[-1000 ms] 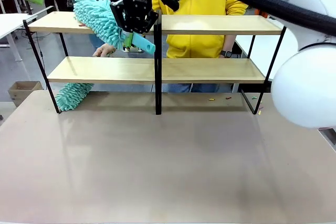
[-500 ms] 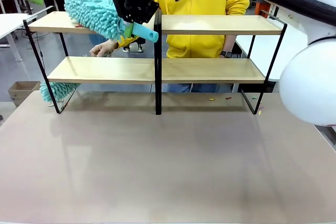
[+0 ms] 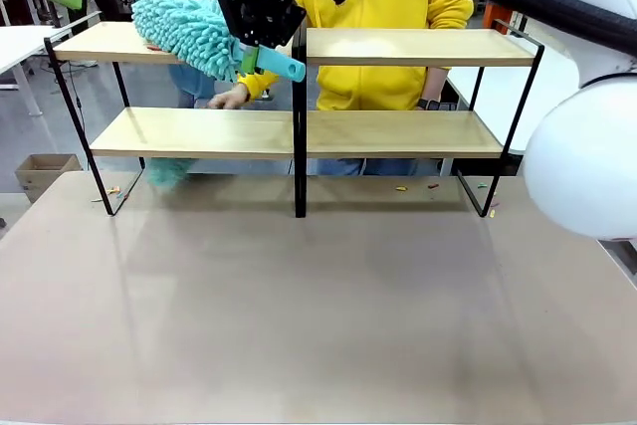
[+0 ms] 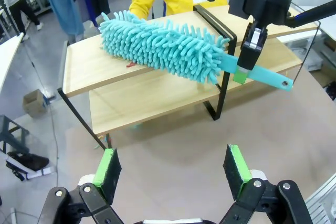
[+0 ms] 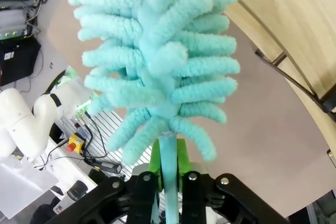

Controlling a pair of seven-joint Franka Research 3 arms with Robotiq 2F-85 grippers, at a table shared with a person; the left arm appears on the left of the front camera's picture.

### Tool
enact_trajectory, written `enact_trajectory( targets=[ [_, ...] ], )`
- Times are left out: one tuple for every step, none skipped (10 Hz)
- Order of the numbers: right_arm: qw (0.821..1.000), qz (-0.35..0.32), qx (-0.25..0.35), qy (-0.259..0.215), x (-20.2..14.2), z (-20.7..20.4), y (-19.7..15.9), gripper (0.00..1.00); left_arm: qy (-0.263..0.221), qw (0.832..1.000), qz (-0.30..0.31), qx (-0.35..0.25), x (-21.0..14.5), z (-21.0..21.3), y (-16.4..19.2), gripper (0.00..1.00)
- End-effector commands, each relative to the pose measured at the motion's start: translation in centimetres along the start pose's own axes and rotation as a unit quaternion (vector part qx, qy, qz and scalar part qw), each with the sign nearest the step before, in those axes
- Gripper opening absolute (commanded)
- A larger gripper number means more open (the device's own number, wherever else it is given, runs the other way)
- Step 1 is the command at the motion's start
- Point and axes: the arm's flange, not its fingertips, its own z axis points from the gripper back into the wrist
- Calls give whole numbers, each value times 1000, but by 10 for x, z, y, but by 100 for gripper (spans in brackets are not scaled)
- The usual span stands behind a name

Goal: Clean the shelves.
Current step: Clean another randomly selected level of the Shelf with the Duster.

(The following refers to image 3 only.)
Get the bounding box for person in yellow hoodie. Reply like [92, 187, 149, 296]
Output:
[293, 0, 476, 111]

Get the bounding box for large white table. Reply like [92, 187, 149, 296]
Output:
[445, 21, 581, 156]

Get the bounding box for brown cardboard box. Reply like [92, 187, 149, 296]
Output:
[14, 153, 84, 204]

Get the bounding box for person's right forearm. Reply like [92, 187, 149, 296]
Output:
[237, 69, 281, 101]

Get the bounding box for white desk with leg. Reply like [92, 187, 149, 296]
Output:
[0, 24, 69, 117]

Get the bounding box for person's left forearm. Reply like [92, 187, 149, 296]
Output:
[420, 66, 450, 104]

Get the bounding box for person's blue jeans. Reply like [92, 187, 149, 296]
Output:
[317, 158, 442, 177]

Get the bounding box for black corrugated robot hose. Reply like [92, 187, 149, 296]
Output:
[416, 0, 637, 57]

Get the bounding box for wooden two-tier black-framed shelf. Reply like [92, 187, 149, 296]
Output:
[43, 10, 546, 220]

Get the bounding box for person's right hand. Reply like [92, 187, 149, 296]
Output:
[205, 86, 251, 110]

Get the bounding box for teal chenille duster with handle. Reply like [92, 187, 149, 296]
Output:
[129, 0, 308, 84]

